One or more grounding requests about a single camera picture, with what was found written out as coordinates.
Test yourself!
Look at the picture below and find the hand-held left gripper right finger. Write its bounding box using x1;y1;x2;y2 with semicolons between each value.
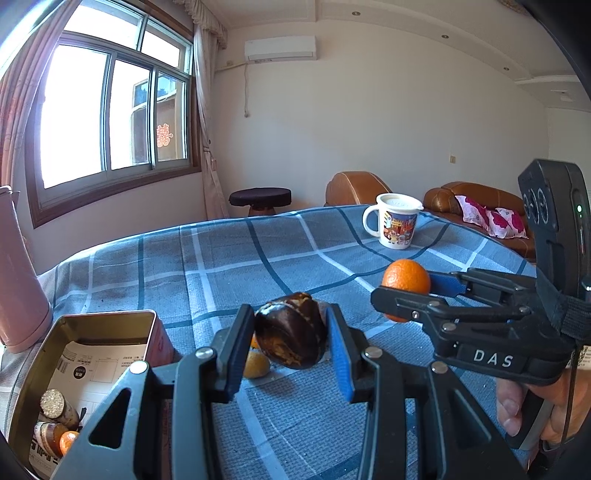
324;304;529;480

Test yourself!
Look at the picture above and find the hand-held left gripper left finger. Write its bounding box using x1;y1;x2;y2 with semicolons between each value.
58;303;257;480

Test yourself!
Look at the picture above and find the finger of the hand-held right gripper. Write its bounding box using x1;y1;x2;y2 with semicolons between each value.
370;285;532;344
429;268;539;303

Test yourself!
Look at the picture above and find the kiwi fruit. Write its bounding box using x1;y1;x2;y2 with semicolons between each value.
243;351;271;379

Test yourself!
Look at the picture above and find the dark brown shiny fruit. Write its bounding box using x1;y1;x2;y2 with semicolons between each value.
255;292;329;369

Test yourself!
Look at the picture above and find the rectangular metal tin box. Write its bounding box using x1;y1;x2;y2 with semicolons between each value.
7;310;175;480

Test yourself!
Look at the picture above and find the person's right hand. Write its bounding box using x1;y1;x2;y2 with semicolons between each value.
496;351;591;445

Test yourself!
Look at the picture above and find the white printed mug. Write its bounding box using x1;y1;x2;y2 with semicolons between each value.
362;193;424;251

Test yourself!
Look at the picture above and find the pink floral pillow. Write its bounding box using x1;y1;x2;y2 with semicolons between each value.
455;195;529;239

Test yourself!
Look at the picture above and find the brown leather sofa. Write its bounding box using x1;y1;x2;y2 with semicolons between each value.
423;181;539;264

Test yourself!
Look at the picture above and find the blue plaid tablecloth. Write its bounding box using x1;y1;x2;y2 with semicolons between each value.
0;205;555;480

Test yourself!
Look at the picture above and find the brown leather armchair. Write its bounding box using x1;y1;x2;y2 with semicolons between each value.
324;172;394;207

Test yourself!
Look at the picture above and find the printed paper liner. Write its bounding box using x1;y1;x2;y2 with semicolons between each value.
28;339;153;467

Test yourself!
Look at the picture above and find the dark round stool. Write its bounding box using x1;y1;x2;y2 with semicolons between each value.
228;187;293;217

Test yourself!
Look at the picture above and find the pink electric kettle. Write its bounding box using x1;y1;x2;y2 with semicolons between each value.
0;185;54;354

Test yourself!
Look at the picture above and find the cream curtain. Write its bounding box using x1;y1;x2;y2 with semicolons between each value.
191;21;230;221

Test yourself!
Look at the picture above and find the white air conditioner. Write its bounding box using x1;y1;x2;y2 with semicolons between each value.
244;36;319;62

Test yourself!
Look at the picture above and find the sliding glass window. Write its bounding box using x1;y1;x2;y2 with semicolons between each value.
25;0;204;229

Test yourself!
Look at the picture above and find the cream curtain valance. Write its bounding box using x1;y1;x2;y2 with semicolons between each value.
182;0;229;51

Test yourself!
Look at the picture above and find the pink patterned curtain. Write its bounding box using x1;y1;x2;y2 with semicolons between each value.
0;0;84;185

